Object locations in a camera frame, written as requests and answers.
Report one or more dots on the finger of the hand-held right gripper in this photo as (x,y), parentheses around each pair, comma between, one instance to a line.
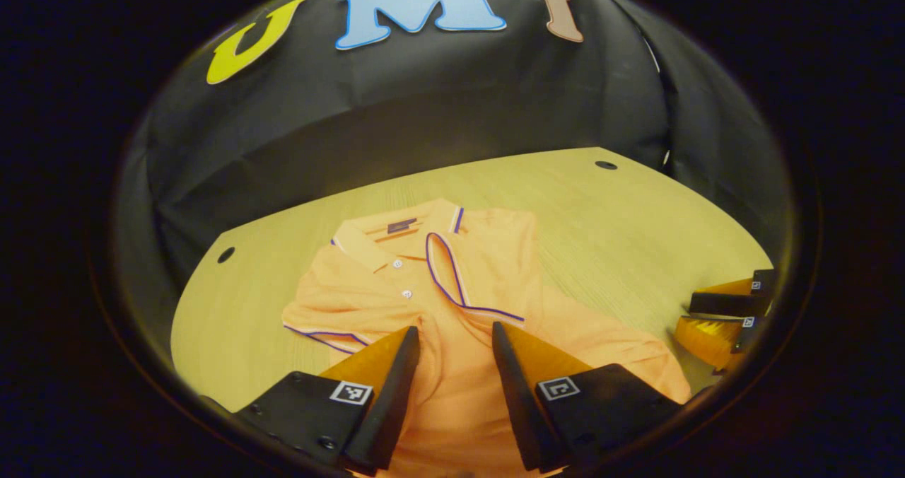
(725,304)
(707,340)

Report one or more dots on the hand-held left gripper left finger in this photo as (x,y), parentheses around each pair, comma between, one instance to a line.
(396,400)

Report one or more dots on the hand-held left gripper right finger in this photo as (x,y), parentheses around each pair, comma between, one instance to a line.
(516,407)

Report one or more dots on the orange T-shirt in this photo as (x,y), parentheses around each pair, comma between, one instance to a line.
(459,365)

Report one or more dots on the black backdrop cloth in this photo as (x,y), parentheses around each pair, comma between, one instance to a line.
(424,110)

